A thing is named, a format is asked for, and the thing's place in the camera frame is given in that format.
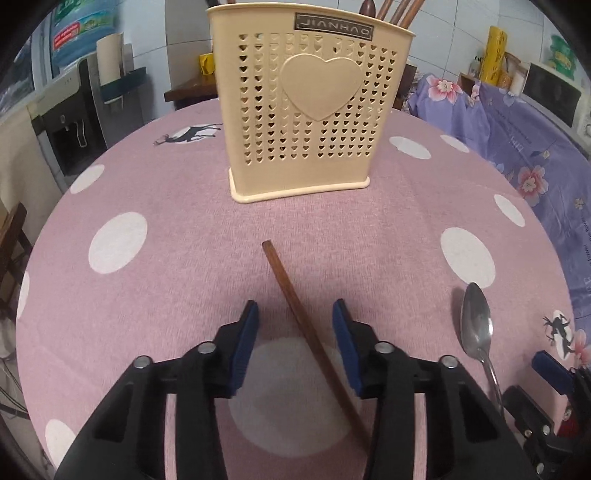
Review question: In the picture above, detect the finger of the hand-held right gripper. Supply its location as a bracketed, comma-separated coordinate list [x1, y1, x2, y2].
[503, 385, 556, 445]
[531, 351, 576, 396]

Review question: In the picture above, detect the dark wooden stool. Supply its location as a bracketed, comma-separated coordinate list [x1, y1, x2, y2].
[0, 202, 34, 334]

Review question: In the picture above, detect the metal spoon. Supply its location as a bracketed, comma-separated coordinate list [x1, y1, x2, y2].
[460, 282, 505, 417]

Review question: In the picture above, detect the dark wooden side table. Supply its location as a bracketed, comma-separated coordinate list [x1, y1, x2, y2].
[163, 73, 221, 110]

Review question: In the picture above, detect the microwave oven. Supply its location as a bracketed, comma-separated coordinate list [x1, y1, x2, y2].
[521, 62, 591, 140]

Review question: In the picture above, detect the yellow package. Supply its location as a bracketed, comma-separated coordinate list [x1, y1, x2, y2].
[479, 26, 509, 86]

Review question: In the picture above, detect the purple floral cloth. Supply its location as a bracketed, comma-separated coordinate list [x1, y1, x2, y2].
[408, 73, 591, 320]

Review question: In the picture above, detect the thick reddish brown wooden chopstick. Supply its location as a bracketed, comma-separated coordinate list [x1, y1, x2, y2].
[261, 240, 373, 454]

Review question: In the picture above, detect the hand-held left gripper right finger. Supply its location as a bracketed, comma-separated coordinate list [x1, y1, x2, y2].
[332, 298, 539, 480]

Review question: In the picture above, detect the blue water jug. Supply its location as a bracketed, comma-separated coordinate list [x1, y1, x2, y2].
[50, 0, 123, 68]

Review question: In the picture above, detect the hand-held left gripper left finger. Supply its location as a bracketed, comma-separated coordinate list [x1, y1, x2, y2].
[54, 300, 259, 480]

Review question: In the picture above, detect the teal plastic holder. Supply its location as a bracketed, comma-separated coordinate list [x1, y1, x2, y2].
[99, 67, 148, 101]

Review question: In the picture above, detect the beige paper roll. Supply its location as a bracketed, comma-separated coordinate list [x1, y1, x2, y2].
[95, 33, 125, 86]

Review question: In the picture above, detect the green package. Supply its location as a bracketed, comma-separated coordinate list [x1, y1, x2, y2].
[549, 34, 579, 77]

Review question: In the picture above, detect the cream perforated utensil holder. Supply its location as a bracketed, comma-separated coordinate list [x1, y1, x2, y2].
[206, 4, 415, 204]

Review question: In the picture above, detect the water dispenser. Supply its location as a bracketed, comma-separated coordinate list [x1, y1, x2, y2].
[28, 58, 145, 177]

